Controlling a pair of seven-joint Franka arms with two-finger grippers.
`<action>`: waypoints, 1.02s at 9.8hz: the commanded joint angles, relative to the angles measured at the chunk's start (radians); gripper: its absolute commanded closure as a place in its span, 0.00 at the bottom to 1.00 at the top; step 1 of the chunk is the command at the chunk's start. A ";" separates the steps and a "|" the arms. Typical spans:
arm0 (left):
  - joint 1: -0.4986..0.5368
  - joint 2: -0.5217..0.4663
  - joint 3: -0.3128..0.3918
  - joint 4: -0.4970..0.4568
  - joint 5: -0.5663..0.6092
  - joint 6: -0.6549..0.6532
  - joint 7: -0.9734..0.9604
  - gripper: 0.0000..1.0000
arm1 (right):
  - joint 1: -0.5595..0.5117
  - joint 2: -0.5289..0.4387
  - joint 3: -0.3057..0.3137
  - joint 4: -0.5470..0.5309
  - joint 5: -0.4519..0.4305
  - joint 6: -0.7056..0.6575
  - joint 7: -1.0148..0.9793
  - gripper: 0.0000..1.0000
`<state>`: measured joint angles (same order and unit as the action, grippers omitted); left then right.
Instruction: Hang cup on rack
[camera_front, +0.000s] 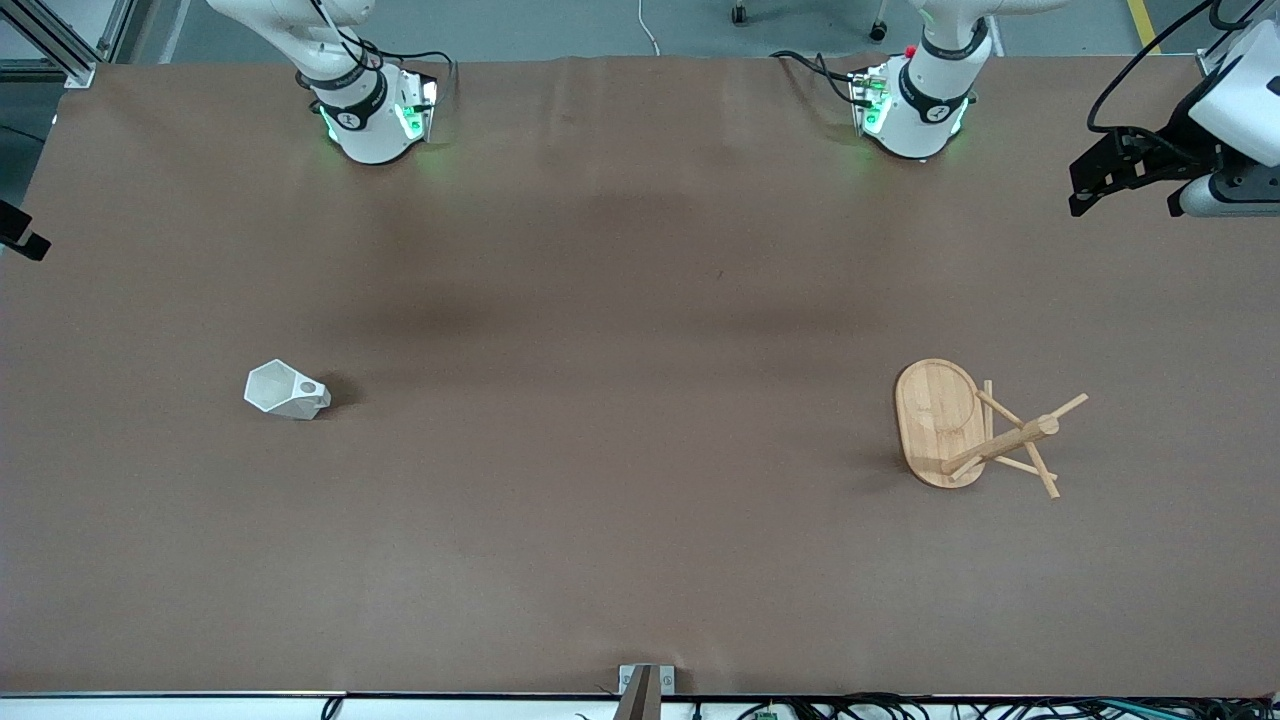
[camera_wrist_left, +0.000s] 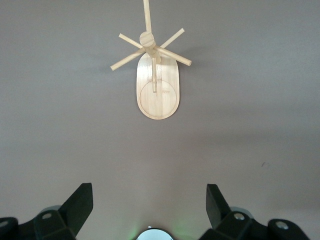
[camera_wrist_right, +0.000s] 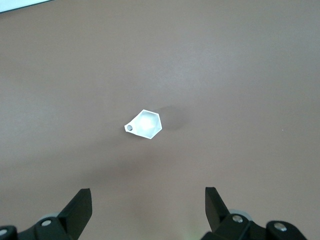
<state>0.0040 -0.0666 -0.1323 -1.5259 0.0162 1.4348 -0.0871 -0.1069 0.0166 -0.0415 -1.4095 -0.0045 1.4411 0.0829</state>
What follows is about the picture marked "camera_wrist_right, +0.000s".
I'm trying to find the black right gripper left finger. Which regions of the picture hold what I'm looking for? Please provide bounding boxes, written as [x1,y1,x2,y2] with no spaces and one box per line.
[19,188,94,240]

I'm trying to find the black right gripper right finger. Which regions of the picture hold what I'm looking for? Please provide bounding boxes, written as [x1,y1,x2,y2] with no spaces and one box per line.
[201,186,266,240]

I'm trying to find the white faceted cup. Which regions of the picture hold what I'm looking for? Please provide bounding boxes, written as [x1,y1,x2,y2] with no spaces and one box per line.
[123,109,164,140]

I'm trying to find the brown table cover sheet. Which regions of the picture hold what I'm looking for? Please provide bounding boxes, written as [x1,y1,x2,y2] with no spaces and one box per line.
[0,0,320,240]

